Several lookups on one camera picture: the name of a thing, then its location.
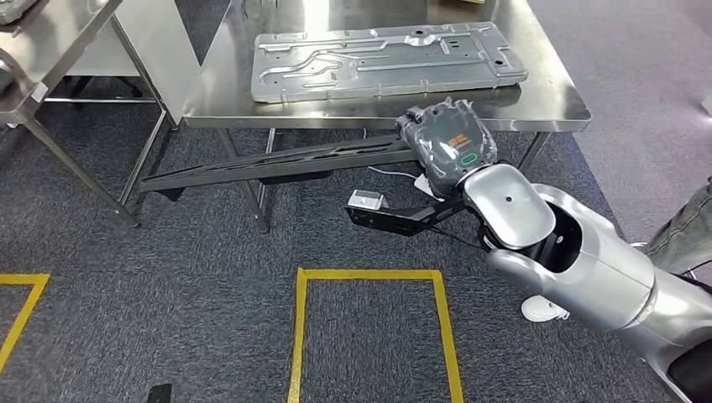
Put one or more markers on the black plastic plate frame part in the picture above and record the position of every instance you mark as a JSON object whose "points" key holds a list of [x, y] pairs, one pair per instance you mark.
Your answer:
{"points": [[278, 164]]}

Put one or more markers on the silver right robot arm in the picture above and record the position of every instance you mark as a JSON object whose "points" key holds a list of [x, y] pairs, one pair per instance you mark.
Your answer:
{"points": [[584, 267]]}

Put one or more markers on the stainless steel workbench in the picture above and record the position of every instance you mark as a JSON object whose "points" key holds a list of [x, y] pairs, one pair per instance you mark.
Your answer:
{"points": [[222, 105]]}

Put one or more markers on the stamped grey metal panel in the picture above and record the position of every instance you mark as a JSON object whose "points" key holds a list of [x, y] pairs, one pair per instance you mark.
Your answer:
{"points": [[389, 66]]}

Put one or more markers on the white cabinet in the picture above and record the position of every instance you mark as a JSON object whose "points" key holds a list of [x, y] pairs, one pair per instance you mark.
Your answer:
{"points": [[161, 50]]}

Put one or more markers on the black robot foot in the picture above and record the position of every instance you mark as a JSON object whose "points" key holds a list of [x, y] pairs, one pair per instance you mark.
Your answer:
{"points": [[160, 394]]}

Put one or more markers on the steel side table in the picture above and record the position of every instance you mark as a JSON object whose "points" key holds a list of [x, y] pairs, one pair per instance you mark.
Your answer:
{"points": [[55, 44]]}

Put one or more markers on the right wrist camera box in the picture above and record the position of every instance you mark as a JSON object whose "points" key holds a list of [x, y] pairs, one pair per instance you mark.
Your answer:
{"points": [[389, 219]]}

